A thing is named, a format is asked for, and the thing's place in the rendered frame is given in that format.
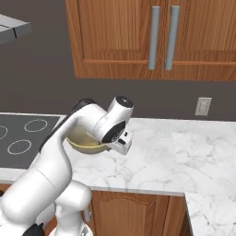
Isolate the wooden base cupboard side panel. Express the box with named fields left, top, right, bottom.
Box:
left=161, top=195, right=194, bottom=236

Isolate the white wall socket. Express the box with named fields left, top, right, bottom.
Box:
left=195, top=97, right=213, bottom=117

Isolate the wooden base cupboard door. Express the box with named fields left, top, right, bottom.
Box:
left=89, top=190, right=171, bottom=236

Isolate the grey cupboard bar handle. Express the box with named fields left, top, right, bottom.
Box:
left=147, top=6, right=161, bottom=71
left=164, top=5, right=181, bottom=72

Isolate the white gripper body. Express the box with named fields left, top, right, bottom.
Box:
left=108, top=130, right=135, bottom=156

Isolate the yellow bowl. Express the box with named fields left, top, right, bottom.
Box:
left=65, top=123, right=112, bottom=155

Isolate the wooden wall cupboard door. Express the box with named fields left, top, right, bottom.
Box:
left=65, top=0, right=161, bottom=81
left=159, top=0, right=236, bottom=82

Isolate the grey base cupboard handle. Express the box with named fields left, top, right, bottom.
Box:
left=84, top=205, right=93, bottom=223

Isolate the grey extractor hood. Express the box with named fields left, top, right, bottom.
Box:
left=0, top=13, right=33, bottom=45

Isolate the black hob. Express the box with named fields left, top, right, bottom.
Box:
left=0, top=112, right=63, bottom=171

